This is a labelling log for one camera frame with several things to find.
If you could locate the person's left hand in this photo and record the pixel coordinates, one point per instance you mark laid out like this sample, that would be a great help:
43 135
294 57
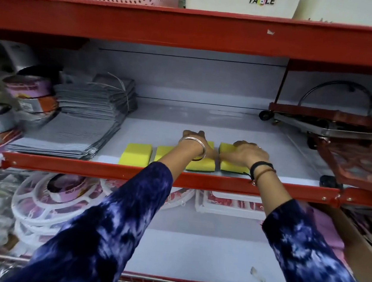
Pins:
202 140

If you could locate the person's right hand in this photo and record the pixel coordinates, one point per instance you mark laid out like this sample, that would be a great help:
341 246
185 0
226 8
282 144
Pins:
243 155

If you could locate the person's left fingers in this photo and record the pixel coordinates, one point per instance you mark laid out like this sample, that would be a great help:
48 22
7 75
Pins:
197 134

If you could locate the person's right fingers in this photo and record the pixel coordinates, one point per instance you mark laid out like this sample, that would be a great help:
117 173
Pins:
246 144

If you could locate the yellow sponge with green pad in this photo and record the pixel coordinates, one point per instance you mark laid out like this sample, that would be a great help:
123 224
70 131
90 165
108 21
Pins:
136 154
163 152
203 165
230 167

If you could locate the person's left forearm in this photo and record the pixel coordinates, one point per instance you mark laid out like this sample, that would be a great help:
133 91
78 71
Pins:
106 236

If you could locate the person's right forearm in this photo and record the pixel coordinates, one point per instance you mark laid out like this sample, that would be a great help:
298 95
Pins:
306 253

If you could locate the silver bangle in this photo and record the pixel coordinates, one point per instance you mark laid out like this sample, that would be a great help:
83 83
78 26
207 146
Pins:
203 150

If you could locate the black wristband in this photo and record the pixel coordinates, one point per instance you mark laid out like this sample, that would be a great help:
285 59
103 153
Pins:
262 164

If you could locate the white rectangular plastic rack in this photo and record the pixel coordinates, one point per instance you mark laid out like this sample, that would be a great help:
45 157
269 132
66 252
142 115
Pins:
229 204

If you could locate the red wheeled metal stand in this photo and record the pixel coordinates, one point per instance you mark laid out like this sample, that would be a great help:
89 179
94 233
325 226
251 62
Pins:
330 121

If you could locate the small tied stack grey cloths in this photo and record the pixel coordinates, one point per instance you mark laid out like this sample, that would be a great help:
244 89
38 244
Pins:
112 90

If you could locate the red metal shelf rack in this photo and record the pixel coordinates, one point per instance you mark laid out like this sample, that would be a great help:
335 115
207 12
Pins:
150 25

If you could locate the large stack of grey cloths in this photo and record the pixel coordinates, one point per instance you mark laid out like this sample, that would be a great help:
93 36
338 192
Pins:
69 132

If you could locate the white plastic basket with logo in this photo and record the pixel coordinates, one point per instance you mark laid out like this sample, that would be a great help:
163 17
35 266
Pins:
243 0

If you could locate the stack of white round hangers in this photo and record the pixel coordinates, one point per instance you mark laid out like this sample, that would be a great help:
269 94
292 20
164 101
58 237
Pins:
50 205

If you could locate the plain white plastic basket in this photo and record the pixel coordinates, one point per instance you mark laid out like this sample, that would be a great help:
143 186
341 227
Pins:
350 10

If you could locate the pile of round labelled tins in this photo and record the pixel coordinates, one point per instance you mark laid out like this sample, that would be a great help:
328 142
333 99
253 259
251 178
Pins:
10 107

